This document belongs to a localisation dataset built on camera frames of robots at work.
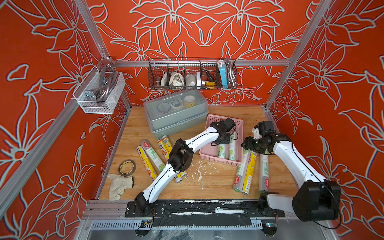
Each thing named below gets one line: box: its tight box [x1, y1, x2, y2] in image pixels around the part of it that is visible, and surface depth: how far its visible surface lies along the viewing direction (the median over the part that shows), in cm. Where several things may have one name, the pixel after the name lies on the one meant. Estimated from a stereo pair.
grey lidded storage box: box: [143, 89, 209, 139], surface depth 97 cm
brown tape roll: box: [118, 159, 137, 177], surface depth 87 cm
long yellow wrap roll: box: [242, 151, 258, 196], surface depth 83 cm
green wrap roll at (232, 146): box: [229, 131, 236, 161], surface depth 93 cm
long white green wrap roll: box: [233, 148, 251, 193], surface depth 83 cm
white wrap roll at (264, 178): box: [259, 154, 270, 192], surface depth 82 cm
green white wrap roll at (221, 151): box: [218, 143, 226, 159], surface depth 89 cm
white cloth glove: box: [107, 174, 135, 201], surface depth 82 cm
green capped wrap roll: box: [141, 139, 166, 172], surface depth 91 cm
